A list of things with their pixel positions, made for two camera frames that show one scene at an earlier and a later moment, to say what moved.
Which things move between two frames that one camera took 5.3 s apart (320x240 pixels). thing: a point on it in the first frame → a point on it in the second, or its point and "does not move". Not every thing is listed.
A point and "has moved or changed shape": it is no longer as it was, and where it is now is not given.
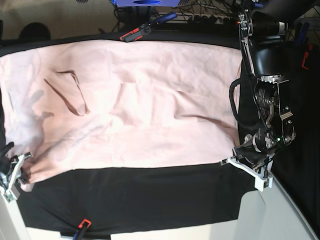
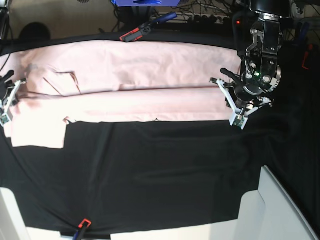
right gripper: [255, 156] → [242, 100]
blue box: [124, 3] does not move
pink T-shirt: [75, 105] has moved or changed shape
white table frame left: [12, 226] does not move
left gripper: [10, 167] → [8, 92]
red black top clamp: [137, 33] does not move
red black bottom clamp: [79, 234] does not move
